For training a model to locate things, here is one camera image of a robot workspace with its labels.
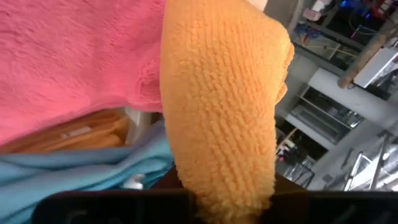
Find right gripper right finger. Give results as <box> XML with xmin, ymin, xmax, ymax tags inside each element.
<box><xmin>273</xmin><ymin>173</ymin><xmax>307</xmax><ymax>192</ymax></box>

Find grey metal shelving unit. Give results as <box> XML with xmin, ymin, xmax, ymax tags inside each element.
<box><xmin>275</xmin><ymin>85</ymin><xmax>366</xmax><ymax>150</ymax></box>

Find brown wooden post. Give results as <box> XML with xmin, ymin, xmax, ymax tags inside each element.
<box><xmin>337</xmin><ymin>17</ymin><xmax>398</xmax><ymax>90</ymax></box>

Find pink microfiber towel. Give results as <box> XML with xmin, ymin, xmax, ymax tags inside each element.
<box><xmin>0</xmin><ymin>0</ymin><xmax>167</xmax><ymax>147</ymax></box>

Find orange microfiber towel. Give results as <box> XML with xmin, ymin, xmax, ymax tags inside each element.
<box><xmin>0</xmin><ymin>108</ymin><xmax>131</xmax><ymax>155</ymax></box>
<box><xmin>159</xmin><ymin>0</ymin><xmax>295</xmax><ymax>224</ymax></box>

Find blue microfiber towel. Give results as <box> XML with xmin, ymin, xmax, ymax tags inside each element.
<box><xmin>0</xmin><ymin>121</ymin><xmax>175</xmax><ymax>224</ymax></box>

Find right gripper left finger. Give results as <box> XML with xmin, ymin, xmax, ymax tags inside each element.
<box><xmin>150</xmin><ymin>167</ymin><xmax>189</xmax><ymax>191</ymax></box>

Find white round beam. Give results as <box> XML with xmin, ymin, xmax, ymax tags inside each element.
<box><xmin>307</xmin><ymin>67</ymin><xmax>398</xmax><ymax>127</ymax></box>

